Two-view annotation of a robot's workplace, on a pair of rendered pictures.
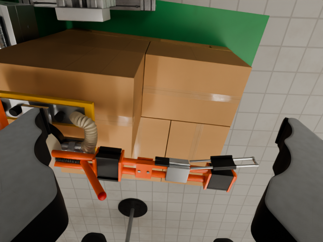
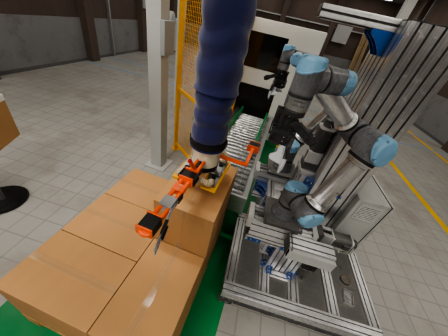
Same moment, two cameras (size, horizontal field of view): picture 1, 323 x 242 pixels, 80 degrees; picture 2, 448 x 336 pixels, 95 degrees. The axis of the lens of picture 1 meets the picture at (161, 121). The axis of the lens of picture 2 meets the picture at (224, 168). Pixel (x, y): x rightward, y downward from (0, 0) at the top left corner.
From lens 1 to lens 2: 0.76 m
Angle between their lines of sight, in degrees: 57
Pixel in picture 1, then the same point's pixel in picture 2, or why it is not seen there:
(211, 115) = (118, 307)
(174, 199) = not seen: outside the picture
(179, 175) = (168, 201)
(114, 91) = (208, 210)
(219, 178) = (155, 221)
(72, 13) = (253, 207)
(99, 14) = (251, 216)
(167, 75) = (183, 270)
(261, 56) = not seen: outside the picture
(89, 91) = (212, 199)
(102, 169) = (189, 172)
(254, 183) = not seen: outside the picture
